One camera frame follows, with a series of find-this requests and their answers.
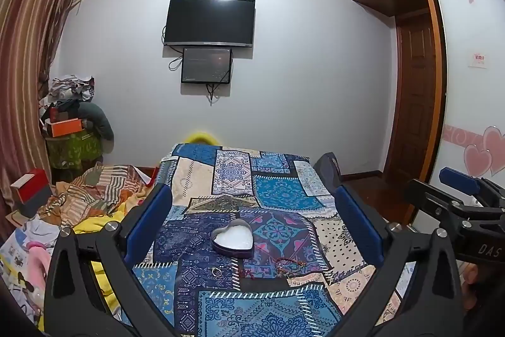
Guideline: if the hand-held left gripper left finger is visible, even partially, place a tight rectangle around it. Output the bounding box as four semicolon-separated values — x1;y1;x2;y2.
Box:
43;184;180;337

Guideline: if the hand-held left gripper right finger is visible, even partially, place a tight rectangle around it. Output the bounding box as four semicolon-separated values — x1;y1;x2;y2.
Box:
335;184;461;337

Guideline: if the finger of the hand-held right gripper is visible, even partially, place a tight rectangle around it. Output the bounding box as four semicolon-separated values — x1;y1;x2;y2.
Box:
439;166;505;205
404;179;488;229

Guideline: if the orange-red beaded bracelet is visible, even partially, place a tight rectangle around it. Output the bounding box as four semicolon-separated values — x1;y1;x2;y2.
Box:
275;259;305;278

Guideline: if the heart-shaped tin box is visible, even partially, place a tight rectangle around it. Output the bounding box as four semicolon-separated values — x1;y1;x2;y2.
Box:
210;219;254;258

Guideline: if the person's right hand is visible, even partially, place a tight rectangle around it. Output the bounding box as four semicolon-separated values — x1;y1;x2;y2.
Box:
461;267;484;312

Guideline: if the striped orange blanket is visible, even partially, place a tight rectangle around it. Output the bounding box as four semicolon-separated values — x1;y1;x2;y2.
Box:
39;162;160;229

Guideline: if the white heart-print wardrobe door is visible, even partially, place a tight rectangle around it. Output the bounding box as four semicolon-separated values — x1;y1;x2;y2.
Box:
429;0;505;205

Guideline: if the patchwork blue blanket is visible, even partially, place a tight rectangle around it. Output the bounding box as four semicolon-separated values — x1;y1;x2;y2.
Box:
130;143;417;337

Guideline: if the brown wooden door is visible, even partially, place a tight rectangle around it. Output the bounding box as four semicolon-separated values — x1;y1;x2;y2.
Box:
384;12;446;182

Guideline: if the yellow round object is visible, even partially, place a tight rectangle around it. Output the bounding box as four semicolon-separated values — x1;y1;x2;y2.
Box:
187;130;218;144

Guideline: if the green patterned bag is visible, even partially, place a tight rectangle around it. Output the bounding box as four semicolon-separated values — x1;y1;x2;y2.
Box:
46;129;104;170

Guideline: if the grey-green pillow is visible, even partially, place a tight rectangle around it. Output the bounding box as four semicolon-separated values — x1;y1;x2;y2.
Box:
77;102;115;142

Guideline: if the pink cloth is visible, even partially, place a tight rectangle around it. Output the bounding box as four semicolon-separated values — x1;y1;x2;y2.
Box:
21;242;54;294

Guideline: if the red box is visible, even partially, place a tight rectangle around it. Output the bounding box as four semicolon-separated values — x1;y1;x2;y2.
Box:
10;168;51;212

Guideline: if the orange box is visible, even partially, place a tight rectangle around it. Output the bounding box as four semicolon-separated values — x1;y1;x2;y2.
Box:
50;118;88;137

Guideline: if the cartoon print sheet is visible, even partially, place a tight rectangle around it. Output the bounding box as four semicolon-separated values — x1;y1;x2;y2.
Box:
0;216;64;326

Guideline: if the pile of clothes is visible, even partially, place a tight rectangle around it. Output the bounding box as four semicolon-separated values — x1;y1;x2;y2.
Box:
39;74;96;124

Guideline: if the small black monitor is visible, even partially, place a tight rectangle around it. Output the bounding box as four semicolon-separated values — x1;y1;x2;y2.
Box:
181;47;233;85

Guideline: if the striped brown curtain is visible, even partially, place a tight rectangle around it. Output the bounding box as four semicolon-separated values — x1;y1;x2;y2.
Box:
0;0;86;241

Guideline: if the black monitor cable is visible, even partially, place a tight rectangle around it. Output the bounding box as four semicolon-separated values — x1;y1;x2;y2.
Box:
206;49;234;105

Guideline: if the black television cable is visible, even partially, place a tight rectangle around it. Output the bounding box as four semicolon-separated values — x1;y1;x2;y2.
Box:
162;25;186;71

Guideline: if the black wall television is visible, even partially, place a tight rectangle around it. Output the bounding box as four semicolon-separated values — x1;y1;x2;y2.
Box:
163;0;257;48

